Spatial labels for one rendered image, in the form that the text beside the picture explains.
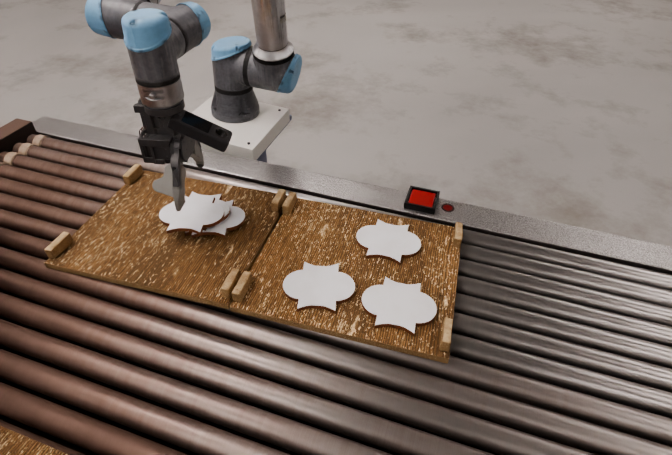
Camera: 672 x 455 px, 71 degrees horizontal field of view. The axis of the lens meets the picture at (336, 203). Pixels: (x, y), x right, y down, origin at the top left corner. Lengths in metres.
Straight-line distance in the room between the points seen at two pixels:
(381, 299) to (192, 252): 0.41
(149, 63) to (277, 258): 0.45
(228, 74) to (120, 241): 0.59
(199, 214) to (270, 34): 0.53
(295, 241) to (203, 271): 0.20
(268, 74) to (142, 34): 0.60
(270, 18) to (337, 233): 0.59
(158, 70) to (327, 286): 0.49
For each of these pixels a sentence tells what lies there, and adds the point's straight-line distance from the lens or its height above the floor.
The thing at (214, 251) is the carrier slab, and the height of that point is 0.94.
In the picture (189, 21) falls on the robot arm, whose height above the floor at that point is 1.37.
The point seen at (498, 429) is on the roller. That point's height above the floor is 0.92.
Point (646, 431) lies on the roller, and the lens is 0.96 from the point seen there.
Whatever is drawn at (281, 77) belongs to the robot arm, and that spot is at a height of 1.09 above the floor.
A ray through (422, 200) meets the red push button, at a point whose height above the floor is 0.93.
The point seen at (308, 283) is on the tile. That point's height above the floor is 0.95.
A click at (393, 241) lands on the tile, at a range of 1.03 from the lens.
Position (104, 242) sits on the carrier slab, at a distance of 1.14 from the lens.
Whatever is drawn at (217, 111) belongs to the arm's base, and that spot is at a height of 0.95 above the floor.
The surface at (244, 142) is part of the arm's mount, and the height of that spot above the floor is 0.92.
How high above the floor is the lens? 1.65
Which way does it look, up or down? 39 degrees down
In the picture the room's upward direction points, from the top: 1 degrees clockwise
